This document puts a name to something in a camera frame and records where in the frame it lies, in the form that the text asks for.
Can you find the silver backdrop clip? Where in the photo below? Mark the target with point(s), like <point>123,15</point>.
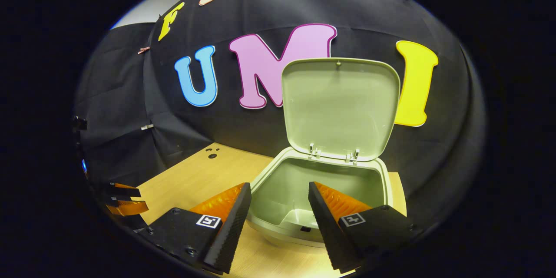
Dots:
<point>147,127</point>

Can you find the green desktop garbage bin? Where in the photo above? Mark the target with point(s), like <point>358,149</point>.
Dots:
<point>339,108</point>

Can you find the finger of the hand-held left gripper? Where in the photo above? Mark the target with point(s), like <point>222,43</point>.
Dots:
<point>128,207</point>
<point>126,191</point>

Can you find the wooden desktop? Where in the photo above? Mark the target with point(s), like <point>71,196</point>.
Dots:
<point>186,178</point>

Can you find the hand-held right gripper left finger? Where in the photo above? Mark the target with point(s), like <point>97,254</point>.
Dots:
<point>232,226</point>

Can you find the black backdrop cloth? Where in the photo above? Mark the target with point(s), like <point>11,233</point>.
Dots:
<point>347,17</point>

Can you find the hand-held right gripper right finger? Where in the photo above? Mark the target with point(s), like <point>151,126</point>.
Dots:
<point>325,226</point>

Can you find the copper backdrop clip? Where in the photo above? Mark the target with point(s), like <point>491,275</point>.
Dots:
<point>143,50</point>

